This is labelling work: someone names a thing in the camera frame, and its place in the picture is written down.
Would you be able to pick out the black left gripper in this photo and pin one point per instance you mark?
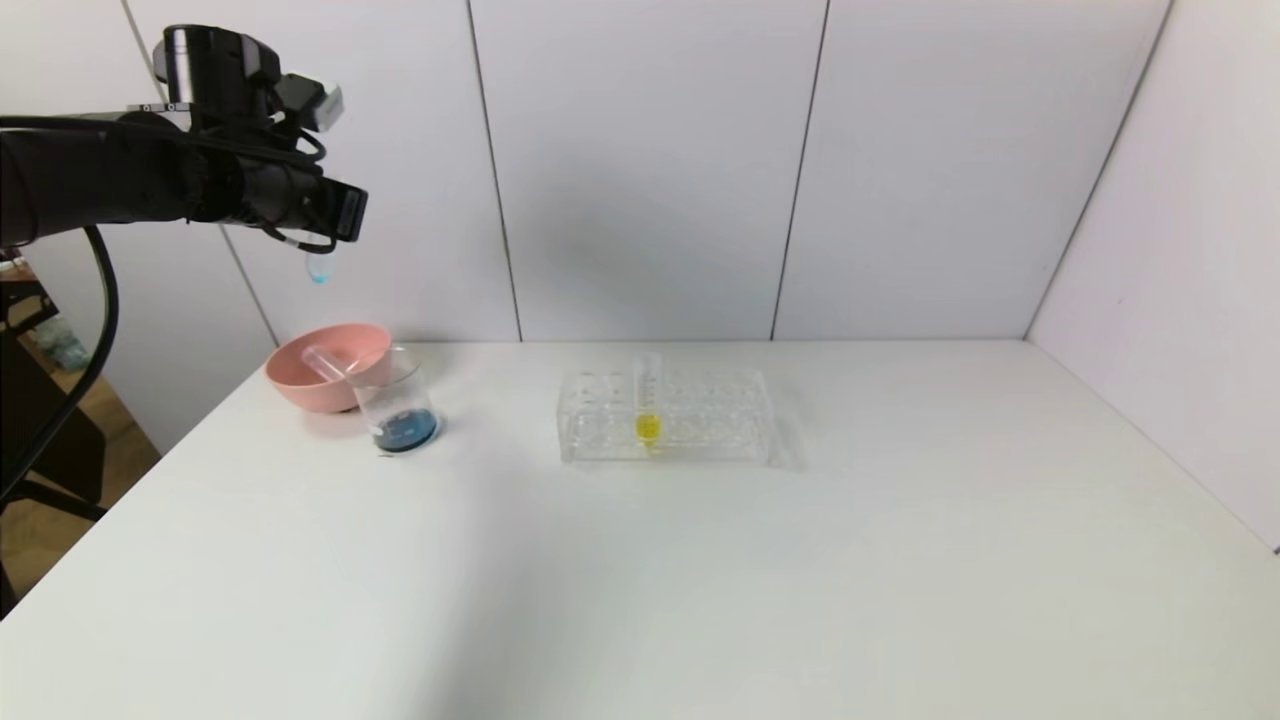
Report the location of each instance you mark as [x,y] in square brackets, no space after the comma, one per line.
[350,213]

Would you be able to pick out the test tube with blue pigment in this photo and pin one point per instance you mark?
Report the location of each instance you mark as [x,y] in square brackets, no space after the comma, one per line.
[318,268]

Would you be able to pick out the test tube with red pigment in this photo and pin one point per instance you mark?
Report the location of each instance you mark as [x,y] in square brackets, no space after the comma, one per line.
[328,362]

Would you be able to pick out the orange and black left arm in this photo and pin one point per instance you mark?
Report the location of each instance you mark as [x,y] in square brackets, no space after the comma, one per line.
[100,180]

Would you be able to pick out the test tube with yellow pigment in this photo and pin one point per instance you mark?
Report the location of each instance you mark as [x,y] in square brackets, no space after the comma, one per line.
[648,428]

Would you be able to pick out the clear acrylic test tube rack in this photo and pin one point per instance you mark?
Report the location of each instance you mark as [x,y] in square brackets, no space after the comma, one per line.
[720,420]

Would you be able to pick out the pink plastic bowl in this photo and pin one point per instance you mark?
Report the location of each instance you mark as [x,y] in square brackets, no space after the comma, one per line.
[300,385]

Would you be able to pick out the clear plastic beaker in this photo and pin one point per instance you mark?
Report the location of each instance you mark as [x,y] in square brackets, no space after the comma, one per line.
[405,430]

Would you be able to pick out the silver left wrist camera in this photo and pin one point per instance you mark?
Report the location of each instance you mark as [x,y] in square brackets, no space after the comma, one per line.
[318,100]

